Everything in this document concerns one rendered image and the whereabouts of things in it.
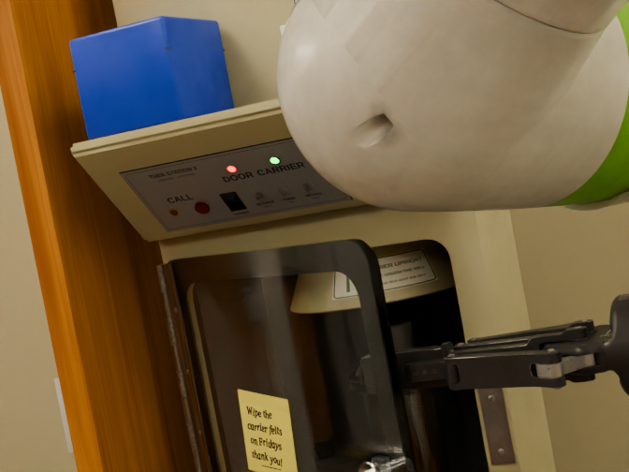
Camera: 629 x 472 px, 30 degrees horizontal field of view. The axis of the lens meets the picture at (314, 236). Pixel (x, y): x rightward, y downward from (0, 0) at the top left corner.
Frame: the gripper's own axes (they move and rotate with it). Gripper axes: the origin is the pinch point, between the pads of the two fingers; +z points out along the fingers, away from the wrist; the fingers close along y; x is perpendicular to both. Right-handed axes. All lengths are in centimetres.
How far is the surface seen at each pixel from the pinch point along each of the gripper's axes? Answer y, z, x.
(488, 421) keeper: -11.5, -1.7, 7.6
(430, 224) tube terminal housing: -11.6, 0.3, -10.3
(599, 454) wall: -55, -1, 23
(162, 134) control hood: -0.2, 18.5, -22.2
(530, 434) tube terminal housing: -16.2, -3.9, 10.2
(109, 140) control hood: -0.1, 23.8, -22.6
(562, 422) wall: -55, 3, 19
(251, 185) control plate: -5.5, 13.8, -16.5
